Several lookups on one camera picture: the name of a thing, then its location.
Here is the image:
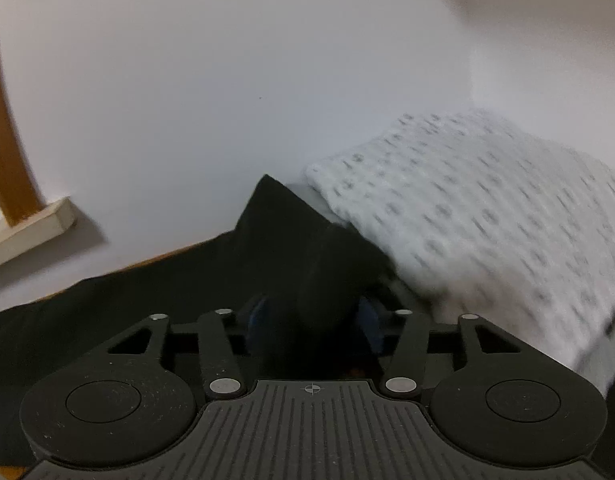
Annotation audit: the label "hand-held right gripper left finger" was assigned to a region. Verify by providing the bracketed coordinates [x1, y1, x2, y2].
[106, 296, 269, 402]

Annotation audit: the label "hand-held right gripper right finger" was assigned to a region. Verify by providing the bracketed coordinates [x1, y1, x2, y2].
[357, 294, 521, 402]

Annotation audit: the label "black pants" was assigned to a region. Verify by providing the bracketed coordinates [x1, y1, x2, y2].
[0, 173, 404, 469]

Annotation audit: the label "white patterned pillow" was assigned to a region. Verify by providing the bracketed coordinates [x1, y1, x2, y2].
[304, 108, 615, 394]

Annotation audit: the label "beige window sill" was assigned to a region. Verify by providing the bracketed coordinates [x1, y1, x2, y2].
[0, 196, 79, 274]

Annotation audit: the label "wooden window frame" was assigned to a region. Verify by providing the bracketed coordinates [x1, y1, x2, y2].
[0, 0, 44, 229]

